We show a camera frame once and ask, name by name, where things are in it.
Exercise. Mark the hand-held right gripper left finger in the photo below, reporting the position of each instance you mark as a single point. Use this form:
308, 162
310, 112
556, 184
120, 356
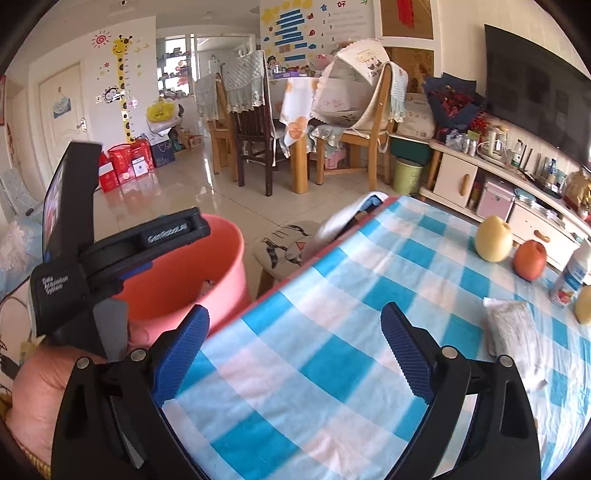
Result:
182, 355

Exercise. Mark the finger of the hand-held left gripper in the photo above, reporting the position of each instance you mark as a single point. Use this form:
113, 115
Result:
175, 230

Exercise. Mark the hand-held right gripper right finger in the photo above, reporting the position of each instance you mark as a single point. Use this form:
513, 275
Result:
406, 355

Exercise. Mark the pink plastic bucket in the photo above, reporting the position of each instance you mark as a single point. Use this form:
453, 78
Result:
221, 258

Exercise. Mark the white plastic packet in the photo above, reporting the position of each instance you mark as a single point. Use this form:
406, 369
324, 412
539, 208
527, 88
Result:
512, 332

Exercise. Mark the person's left hand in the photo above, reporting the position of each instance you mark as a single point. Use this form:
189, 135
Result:
39, 397

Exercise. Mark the blue checked tablecloth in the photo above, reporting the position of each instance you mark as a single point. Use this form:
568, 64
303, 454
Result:
332, 369

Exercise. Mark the red gift bag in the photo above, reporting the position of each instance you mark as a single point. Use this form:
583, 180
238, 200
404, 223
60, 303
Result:
124, 164

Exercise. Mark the cat print stool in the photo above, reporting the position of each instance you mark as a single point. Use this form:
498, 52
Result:
281, 251

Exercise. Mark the yellow bag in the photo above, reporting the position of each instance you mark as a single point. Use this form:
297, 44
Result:
161, 111

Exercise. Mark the dark wooden chair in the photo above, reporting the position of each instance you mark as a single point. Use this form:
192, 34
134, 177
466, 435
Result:
254, 134

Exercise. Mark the wooden dining table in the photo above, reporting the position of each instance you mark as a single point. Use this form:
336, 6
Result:
300, 166

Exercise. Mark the large yellow pear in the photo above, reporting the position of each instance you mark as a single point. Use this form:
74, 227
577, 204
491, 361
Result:
494, 240

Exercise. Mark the red orange apple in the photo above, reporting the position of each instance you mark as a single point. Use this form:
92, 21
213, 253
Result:
530, 261

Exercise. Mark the white door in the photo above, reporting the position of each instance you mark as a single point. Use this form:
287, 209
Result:
62, 115

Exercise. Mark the pink storage box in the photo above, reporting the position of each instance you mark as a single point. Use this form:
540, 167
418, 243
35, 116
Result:
494, 203

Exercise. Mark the green waste bin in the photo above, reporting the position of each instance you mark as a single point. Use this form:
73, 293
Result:
408, 177

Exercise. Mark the white television cabinet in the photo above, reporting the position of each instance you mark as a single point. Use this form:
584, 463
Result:
455, 182

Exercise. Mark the white yogurt drink bottle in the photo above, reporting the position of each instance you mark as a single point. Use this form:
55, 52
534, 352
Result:
572, 277

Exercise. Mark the small yellow pear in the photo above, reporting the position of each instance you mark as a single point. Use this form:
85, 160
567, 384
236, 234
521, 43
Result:
584, 307

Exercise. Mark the light wooden chair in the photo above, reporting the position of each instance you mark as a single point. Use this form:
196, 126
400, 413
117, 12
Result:
364, 138

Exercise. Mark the white mesh food cover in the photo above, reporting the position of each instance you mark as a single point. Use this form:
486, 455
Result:
346, 92

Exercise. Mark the white electric kettle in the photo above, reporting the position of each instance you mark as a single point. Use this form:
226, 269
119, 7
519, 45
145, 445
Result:
494, 143

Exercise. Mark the dark blue flower bouquet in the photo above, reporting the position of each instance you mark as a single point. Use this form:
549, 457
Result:
455, 101

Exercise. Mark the black television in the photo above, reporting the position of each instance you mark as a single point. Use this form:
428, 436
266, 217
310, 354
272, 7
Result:
535, 87

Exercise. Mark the giraffe wall sticker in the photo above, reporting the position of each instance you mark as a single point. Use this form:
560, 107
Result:
122, 83

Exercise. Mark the wall poster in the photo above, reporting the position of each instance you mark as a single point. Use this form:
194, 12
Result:
318, 27

